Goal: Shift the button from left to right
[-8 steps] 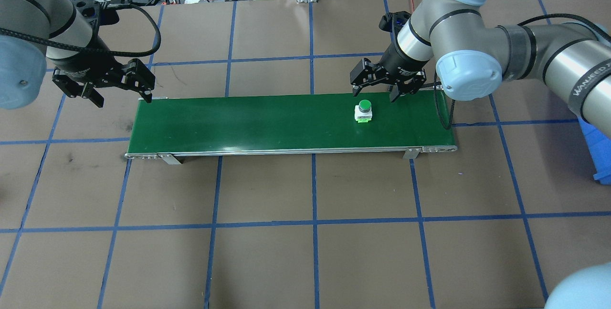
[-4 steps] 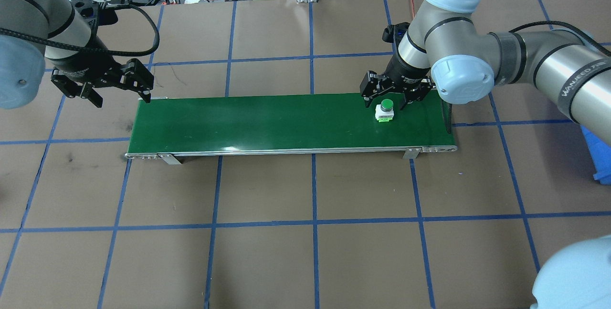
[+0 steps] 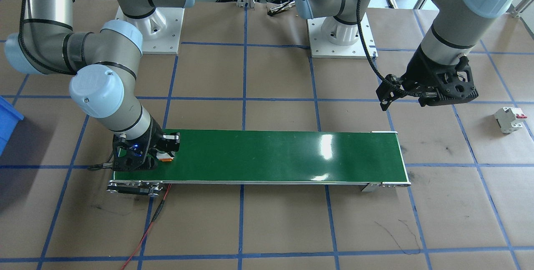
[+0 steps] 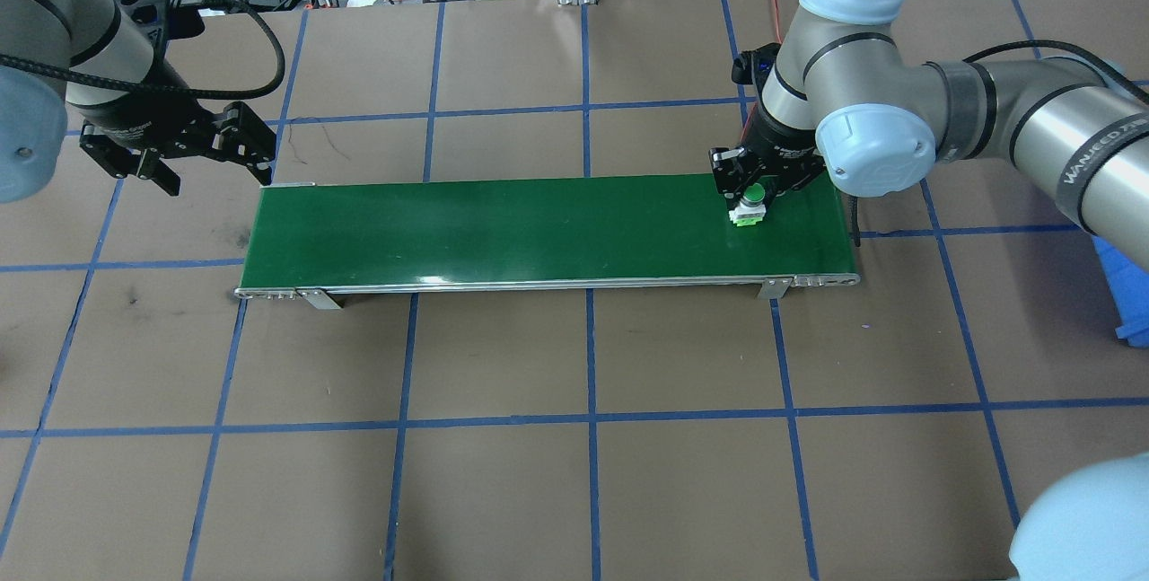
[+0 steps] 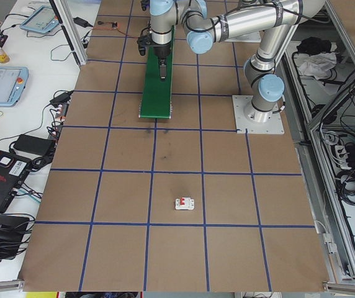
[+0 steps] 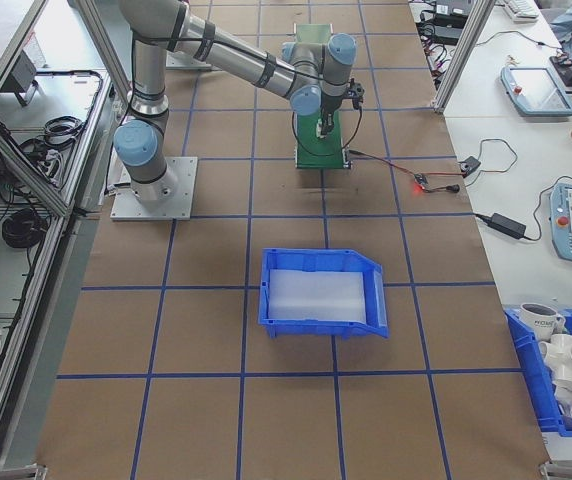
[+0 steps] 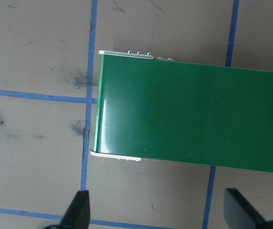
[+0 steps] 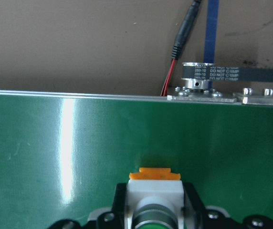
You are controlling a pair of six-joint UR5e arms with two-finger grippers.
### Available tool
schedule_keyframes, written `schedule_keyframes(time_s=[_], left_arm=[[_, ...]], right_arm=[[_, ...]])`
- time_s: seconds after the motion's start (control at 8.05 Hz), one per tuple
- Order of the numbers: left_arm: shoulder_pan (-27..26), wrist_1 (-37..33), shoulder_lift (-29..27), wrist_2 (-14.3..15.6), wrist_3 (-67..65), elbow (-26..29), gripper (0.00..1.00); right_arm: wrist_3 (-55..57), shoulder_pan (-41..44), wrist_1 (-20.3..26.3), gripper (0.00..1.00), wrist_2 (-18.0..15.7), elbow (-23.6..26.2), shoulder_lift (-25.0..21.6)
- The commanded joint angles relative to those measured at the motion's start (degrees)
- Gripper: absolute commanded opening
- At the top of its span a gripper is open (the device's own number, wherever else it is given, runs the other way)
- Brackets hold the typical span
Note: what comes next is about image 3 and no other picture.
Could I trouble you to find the V-shaped metal frame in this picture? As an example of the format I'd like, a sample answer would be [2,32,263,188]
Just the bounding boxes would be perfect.
[507,0,534,19]

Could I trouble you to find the blue plastic bin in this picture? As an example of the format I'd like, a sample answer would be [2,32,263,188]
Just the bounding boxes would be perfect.
[0,96,24,156]

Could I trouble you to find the white circuit breaker red switch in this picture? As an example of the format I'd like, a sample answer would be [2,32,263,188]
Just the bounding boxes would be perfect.
[494,106,527,134]

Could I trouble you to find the white square base plate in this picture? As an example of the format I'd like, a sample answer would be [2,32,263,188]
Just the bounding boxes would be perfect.
[115,6,185,55]
[307,11,378,58]

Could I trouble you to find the red black wire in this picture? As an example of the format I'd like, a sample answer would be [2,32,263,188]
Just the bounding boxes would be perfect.
[120,183,171,270]

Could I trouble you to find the silver cable connector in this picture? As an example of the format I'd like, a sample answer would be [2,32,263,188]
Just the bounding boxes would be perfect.
[269,2,297,16]

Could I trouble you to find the green belt conveyor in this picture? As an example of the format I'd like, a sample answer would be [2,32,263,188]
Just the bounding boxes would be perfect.
[106,129,411,197]

